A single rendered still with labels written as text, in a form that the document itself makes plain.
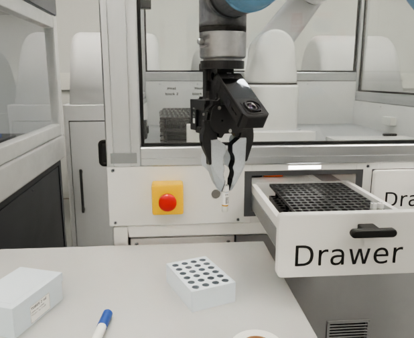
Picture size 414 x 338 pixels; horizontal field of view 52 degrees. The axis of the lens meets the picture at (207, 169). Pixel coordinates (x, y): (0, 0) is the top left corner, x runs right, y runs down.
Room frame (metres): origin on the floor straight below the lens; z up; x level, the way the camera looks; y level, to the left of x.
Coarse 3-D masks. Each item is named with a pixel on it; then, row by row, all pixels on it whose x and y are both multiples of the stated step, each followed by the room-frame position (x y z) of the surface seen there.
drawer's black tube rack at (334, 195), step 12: (276, 192) 0.91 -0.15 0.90; (288, 192) 0.90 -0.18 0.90; (300, 192) 0.91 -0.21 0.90; (312, 192) 0.91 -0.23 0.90; (324, 192) 0.90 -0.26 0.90; (336, 192) 0.90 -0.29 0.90; (348, 192) 0.90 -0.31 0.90; (276, 204) 0.91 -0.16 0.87; (288, 204) 0.81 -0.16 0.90; (300, 204) 0.81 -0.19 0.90; (312, 204) 0.81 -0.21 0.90; (324, 204) 0.81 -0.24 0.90; (336, 204) 0.82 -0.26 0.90; (348, 204) 0.82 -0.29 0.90; (360, 204) 0.82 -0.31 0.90
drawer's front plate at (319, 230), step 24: (288, 216) 0.66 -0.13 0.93; (312, 216) 0.66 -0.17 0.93; (336, 216) 0.66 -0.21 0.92; (360, 216) 0.67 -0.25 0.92; (384, 216) 0.67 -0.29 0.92; (408, 216) 0.67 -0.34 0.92; (288, 240) 0.66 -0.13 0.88; (312, 240) 0.66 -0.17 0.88; (336, 240) 0.66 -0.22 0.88; (360, 240) 0.67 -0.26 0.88; (384, 240) 0.67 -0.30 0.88; (408, 240) 0.67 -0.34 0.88; (288, 264) 0.66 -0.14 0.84; (312, 264) 0.66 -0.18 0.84; (360, 264) 0.67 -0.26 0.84; (384, 264) 0.67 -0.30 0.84; (408, 264) 0.67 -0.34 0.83
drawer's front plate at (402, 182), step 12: (372, 180) 1.01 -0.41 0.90; (384, 180) 1.00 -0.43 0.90; (396, 180) 1.00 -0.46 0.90; (408, 180) 1.00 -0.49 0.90; (372, 192) 1.00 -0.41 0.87; (384, 192) 1.00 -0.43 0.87; (396, 192) 1.00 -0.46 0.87; (408, 192) 1.00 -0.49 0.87; (396, 204) 1.00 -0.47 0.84; (408, 204) 1.00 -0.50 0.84
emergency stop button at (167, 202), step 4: (164, 196) 0.90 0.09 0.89; (168, 196) 0.90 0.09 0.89; (172, 196) 0.90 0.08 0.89; (160, 200) 0.90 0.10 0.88; (164, 200) 0.90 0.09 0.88; (168, 200) 0.90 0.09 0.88; (172, 200) 0.90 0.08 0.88; (160, 204) 0.90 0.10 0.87; (164, 204) 0.90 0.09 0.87; (168, 204) 0.90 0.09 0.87; (172, 204) 0.90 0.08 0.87; (160, 208) 0.90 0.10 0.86; (164, 208) 0.90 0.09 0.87; (168, 208) 0.90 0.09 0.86; (172, 208) 0.90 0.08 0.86
